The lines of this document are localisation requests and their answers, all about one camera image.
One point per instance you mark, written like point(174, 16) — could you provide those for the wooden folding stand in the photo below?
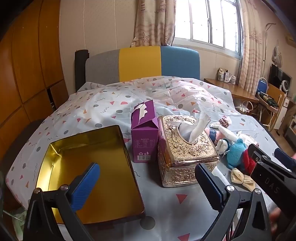
point(274, 104)

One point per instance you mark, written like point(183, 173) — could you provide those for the pink towel with blue band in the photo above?
point(211, 136)

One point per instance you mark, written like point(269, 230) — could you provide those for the person's right forearm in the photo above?
point(284, 157)

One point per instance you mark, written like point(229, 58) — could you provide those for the beige starfish print curtain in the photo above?
point(152, 23)

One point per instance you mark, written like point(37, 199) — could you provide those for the white tissue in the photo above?
point(196, 129)

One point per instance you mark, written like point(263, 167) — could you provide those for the blue plush toy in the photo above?
point(235, 153)

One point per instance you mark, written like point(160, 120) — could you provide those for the white tote bag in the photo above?
point(244, 107)

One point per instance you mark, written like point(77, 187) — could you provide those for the gold tin box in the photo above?
point(92, 171)

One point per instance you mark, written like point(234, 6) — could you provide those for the grey yellow blue headboard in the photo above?
point(138, 62)

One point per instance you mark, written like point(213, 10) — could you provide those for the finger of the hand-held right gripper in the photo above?
point(260, 155)

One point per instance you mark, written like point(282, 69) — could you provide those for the pink satin scrunchie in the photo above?
point(223, 122)

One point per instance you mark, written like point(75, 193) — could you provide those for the green white packets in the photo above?
point(19, 219)

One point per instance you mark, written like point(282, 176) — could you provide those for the cream fabric bow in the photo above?
point(241, 179)

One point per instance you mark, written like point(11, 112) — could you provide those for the window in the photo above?
point(208, 20)

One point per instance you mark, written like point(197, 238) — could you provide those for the red plush toy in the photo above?
point(251, 162)

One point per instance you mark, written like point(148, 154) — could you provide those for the black rolled mat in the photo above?
point(81, 69)

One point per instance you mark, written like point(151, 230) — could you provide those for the black monitor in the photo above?
point(276, 74)

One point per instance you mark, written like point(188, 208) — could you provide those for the golden embossed tissue box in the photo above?
point(185, 160)

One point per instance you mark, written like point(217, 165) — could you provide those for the beige striped curtain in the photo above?
point(252, 46)

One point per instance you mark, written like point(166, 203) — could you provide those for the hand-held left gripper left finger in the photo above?
point(85, 185)

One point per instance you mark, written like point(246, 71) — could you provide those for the wooden wardrobe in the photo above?
point(30, 69)

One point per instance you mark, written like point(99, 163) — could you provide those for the white round fan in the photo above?
point(285, 86)

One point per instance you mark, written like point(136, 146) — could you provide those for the clear desk organizer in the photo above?
point(226, 76)

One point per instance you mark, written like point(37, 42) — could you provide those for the blue folding chair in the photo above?
point(262, 85)

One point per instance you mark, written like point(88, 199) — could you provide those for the wooden desk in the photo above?
point(231, 89)

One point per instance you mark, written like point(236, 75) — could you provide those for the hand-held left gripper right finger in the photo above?
point(208, 185)

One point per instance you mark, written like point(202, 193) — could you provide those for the purple carton box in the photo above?
point(143, 129)

